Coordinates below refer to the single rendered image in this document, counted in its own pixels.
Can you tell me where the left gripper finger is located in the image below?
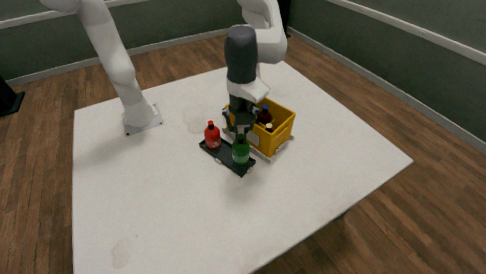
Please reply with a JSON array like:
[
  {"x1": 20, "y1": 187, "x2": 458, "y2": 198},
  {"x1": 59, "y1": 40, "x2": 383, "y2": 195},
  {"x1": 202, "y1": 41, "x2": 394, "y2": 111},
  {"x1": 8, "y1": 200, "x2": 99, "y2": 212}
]
[
  {"x1": 222, "y1": 107, "x2": 238, "y2": 144},
  {"x1": 244, "y1": 106, "x2": 260, "y2": 144}
]

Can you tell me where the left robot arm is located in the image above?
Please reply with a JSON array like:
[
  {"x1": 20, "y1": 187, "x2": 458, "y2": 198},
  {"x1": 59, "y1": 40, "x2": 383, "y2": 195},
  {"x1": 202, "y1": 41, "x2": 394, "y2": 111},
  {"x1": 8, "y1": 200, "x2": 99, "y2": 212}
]
[{"x1": 224, "y1": 0, "x2": 288, "y2": 128}]

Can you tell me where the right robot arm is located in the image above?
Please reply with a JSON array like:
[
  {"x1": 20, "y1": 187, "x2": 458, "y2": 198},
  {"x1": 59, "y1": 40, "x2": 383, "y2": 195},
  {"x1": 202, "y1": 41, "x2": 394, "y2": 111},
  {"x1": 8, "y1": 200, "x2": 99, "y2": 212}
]
[{"x1": 39, "y1": 0, "x2": 158, "y2": 127}]

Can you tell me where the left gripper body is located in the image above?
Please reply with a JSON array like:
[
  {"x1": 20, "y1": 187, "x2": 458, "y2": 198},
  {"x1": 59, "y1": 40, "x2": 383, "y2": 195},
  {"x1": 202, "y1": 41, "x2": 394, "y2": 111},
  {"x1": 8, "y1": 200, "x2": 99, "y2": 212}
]
[{"x1": 228, "y1": 93, "x2": 254, "y2": 116}]

